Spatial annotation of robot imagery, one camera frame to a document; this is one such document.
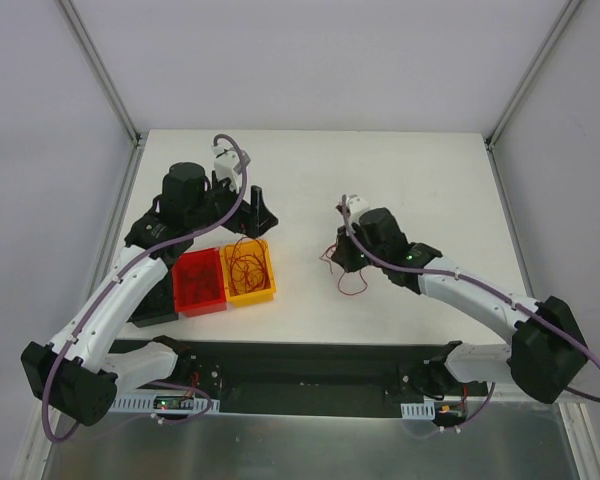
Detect red and black wires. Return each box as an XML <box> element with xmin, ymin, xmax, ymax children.
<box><xmin>319</xmin><ymin>244</ymin><xmax>369</xmax><ymax>297</ymax></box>

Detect brown wire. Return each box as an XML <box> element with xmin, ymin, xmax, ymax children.
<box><xmin>182</xmin><ymin>264</ymin><xmax>221</xmax><ymax>304</ymax></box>

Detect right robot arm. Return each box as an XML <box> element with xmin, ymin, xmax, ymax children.
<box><xmin>332</xmin><ymin>196</ymin><xmax>587</xmax><ymax>404</ymax></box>

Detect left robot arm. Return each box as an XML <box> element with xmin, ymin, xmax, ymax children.
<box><xmin>21</xmin><ymin>152</ymin><xmax>278</xmax><ymax>426</ymax></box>

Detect yellow plastic bin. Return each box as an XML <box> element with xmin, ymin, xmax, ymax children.
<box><xmin>220</xmin><ymin>237</ymin><xmax>276</xmax><ymax>308</ymax></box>

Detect red plastic bin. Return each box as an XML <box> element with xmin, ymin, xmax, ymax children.
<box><xmin>171</xmin><ymin>248</ymin><xmax>227</xmax><ymax>318</ymax></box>

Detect black plastic bin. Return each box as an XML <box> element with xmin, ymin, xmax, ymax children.
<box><xmin>128</xmin><ymin>272</ymin><xmax>179</xmax><ymax>328</ymax></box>

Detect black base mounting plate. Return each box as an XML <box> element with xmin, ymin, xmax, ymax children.
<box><xmin>109</xmin><ymin>337</ymin><xmax>556</xmax><ymax>419</ymax></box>

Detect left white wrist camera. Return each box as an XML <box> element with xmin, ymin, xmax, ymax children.
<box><xmin>211</xmin><ymin>138</ymin><xmax>251</xmax><ymax>193</ymax></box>

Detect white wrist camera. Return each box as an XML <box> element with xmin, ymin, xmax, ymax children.
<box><xmin>211</xmin><ymin>138</ymin><xmax>251</xmax><ymax>193</ymax></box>
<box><xmin>336</xmin><ymin>194</ymin><xmax>370</xmax><ymax>225</ymax></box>

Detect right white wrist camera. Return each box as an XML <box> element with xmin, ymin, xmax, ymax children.
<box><xmin>336</xmin><ymin>194</ymin><xmax>370</xmax><ymax>225</ymax></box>

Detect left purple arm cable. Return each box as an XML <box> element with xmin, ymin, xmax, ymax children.
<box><xmin>42</xmin><ymin>132</ymin><xmax>251</xmax><ymax>444</ymax></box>

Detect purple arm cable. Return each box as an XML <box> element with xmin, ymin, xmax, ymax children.
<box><xmin>339</xmin><ymin>199</ymin><xmax>600</xmax><ymax>439</ymax></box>
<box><xmin>42</xmin><ymin>132</ymin><xmax>251</xmax><ymax>444</ymax></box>

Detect left aluminium frame post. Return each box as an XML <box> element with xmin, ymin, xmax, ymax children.
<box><xmin>54</xmin><ymin>0</ymin><xmax>143</xmax><ymax>147</ymax></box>

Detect aluminium frame post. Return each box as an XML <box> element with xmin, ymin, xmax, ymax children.
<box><xmin>54</xmin><ymin>0</ymin><xmax>143</xmax><ymax>147</ymax></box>
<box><xmin>485</xmin><ymin>0</ymin><xmax>586</xmax><ymax>151</ymax></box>

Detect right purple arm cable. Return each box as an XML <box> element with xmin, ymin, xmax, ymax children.
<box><xmin>339</xmin><ymin>199</ymin><xmax>600</xmax><ymax>439</ymax></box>

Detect right aluminium frame post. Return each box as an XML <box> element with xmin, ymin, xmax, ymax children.
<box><xmin>485</xmin><ymin>0</ymin><xmax>586</xmax><ymax>151</ymax></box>

